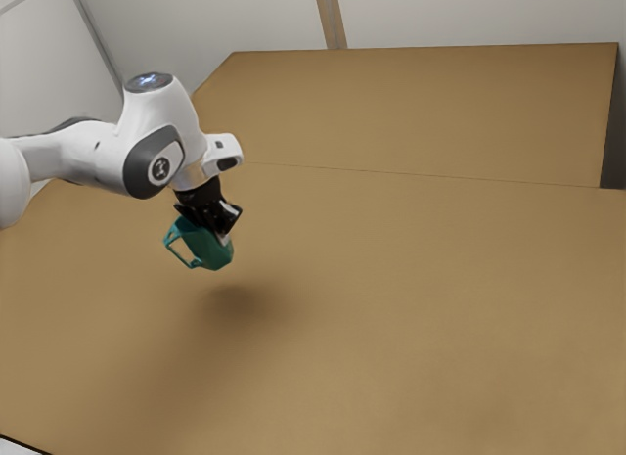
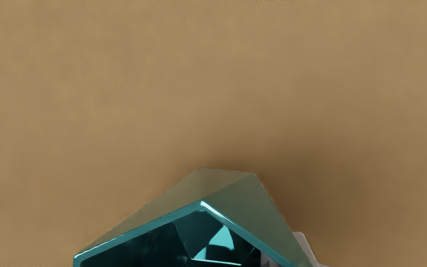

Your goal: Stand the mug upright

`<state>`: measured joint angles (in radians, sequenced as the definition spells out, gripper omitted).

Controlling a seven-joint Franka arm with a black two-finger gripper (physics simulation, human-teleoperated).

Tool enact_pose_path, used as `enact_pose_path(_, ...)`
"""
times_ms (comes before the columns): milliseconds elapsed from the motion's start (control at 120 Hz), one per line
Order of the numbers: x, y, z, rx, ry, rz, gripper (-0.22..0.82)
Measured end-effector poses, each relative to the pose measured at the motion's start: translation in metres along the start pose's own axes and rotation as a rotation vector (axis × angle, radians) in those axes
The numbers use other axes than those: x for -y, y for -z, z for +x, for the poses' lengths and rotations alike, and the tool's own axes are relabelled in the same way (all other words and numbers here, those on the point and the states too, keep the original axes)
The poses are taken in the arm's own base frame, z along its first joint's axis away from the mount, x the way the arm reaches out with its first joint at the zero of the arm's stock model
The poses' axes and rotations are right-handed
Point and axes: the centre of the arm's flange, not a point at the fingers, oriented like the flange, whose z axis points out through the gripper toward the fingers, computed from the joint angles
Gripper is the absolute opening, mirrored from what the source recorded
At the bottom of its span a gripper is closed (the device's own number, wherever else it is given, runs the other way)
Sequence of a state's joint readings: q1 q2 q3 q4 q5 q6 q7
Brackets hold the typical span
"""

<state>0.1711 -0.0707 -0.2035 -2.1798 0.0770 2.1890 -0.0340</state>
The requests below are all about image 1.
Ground teal faceted mug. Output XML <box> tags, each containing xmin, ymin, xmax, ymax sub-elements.
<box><xmin>162</xmin><ymin>216</ymin><xmax>235</xmax><ymax>271</ymax></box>

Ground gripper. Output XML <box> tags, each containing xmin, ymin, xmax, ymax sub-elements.
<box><xmin>173</xmin><ymin>176</ymin><xmax>244</xmax><ymax>248</ymax></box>

